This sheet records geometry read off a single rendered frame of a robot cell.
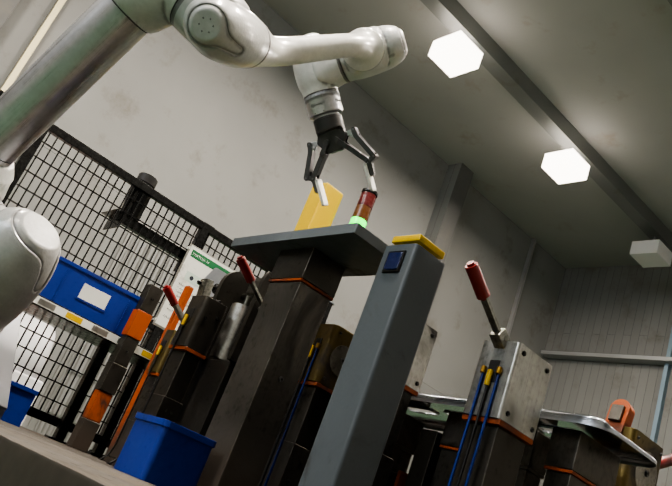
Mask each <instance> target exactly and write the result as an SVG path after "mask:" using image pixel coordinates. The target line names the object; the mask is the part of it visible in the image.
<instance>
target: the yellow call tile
mask: <svg viewBox="0 0 672 486"><path fill-rule="evenodd" d="M392 243H393V244H394V245H402V244H413V243H416V244H419V245H421V246H422V247H423V248H424V249H426V250H427V251H428V252H430V253H431V254H432V255H433V256H435V257H436V258H437V259H443V258H444V255H445V252H443V251H442V250H441V249H440V248H438V247H437V246H436V245H434V244H433V243H432V242H431V241H429V240H428V239H427V238H426V237H424V236H423V235H422V234H416V235H406V236H395V237H394V238H393V240H392Z"/></svg>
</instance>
